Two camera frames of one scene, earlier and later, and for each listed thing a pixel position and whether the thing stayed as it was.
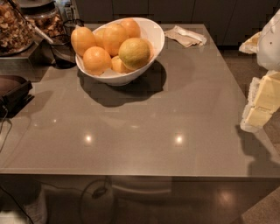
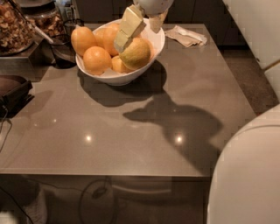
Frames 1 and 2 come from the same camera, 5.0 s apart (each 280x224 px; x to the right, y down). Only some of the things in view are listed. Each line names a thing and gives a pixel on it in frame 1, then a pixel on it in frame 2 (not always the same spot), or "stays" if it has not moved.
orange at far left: x=82 y=39 stays
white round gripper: x=269 y=46 to x=153 y=5
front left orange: x=96 y=60 stays
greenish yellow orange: x=134 y=52 stays
